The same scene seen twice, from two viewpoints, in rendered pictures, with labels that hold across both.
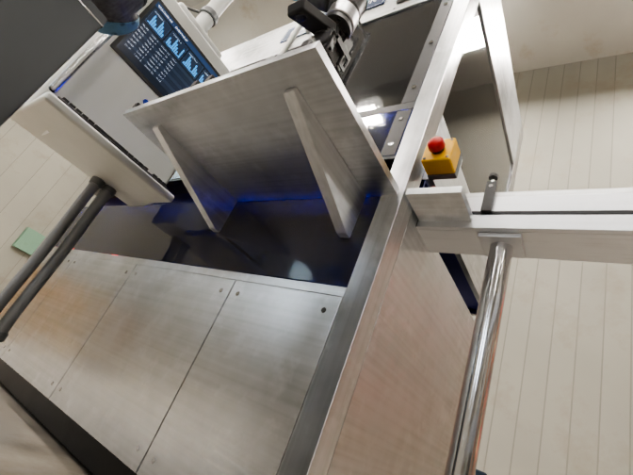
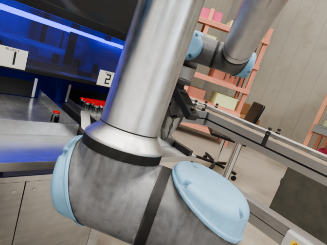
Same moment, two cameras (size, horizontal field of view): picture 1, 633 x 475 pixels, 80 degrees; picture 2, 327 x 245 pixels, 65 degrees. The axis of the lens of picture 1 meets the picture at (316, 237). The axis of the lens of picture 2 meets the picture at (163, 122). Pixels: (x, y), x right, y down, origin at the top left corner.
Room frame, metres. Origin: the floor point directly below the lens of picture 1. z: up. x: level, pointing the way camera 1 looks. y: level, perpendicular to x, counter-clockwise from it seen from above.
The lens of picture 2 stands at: (0.59, 1.00, 1.15)
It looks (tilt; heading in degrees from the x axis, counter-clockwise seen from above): 12 degrees down; 271
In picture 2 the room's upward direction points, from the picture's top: 19 degrees clockwise
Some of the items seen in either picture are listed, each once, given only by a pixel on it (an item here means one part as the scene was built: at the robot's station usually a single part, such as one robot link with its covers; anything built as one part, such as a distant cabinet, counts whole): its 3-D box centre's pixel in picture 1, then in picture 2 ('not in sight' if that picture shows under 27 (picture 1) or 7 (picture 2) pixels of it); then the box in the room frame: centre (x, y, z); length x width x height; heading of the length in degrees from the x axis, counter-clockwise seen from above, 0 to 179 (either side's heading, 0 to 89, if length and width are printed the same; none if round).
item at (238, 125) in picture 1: (259, 158); (74, 126); (0.87, 0.23, 0.87); 0.70 x 0.48 x 0.02; 47
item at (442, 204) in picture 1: (441, 208); not in sight; (0.75, -0.25, 0.87); 0.14 x 0.13 x 0.02; 137
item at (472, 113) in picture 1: (485, 146); not in sight; (1.11, -0.47, 1.50); 0.85 x 0.01 x 0.59; 137
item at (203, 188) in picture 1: (188, 183); not in sight; (1.03, 0.42, 0.79); 0.34 x 0.03 x 0.13; 137
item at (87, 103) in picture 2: not in sight; (104, 109); (0.84, 0.02, 0.90); 0.18 x 0.02 x 0.05; 48
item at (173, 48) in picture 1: (144, 91); not in sight; (1.26, 0.87, 1.19); 0.51 x 0.19 x 0.78; 137
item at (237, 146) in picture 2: not in sight; (218, 192); (0.12, -0.61, 0.46); 0.09 x 0.09 x 0.77; 47
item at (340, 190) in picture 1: (320, 171); not in sight; (0.69, 0.05, 0.79); 0.34 x 0.03 x 0.13; 137
